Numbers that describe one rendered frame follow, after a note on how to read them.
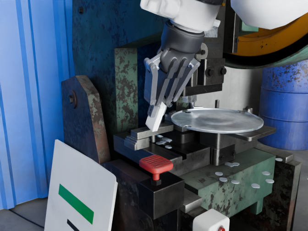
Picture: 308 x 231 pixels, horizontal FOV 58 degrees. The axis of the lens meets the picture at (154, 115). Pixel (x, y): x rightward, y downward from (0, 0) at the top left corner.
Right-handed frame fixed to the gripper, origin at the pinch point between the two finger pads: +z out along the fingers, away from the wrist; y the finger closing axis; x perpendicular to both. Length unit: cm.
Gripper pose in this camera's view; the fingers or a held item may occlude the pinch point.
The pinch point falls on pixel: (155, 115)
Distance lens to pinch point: 61.4
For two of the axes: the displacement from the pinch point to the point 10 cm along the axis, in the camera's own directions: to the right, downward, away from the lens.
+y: 7.9, -1.4, 5.9
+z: -2.7, 7.9, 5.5
